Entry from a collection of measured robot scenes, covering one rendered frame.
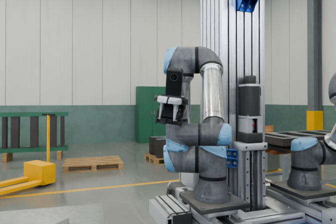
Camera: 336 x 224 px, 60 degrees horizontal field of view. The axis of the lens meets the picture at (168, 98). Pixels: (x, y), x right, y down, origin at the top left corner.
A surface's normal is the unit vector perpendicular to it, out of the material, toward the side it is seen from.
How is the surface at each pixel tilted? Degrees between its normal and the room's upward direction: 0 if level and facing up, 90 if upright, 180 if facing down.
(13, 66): 90
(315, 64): 90
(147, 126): 90
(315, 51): 90
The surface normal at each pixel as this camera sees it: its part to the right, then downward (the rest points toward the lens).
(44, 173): 0.82, 0.00
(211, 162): -0.11, -0.01
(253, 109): 0.33, -0.01
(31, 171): -0.57, 0.00
